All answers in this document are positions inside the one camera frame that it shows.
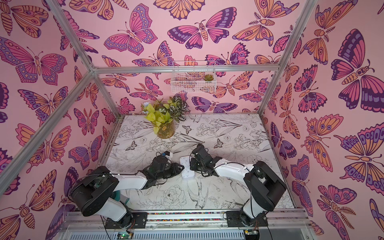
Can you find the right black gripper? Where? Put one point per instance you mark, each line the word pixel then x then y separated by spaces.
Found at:
pixel 195 162

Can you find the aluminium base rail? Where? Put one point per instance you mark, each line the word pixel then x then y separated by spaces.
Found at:
pixel 288 224

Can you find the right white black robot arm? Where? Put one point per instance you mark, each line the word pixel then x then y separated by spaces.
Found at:
pixel 265 186

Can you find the small succulent in basket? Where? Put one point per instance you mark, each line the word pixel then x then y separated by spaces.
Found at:
pixel 208 78

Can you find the dark patterned leaf plant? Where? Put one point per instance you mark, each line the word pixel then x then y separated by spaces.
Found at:
pixel 178 108

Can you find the white digital alarm clock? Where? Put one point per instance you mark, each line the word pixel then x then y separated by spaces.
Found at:
pixel 187 173

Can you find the green plant in glass vase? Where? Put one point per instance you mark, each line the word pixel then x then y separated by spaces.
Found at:
pixel 160 117

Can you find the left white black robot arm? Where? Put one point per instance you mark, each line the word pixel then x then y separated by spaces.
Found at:
pixel 100 192

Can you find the white wire wall basket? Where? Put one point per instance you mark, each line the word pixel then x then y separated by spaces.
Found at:
pixel 188 77

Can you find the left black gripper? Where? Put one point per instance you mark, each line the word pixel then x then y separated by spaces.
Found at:
pixel 175 169

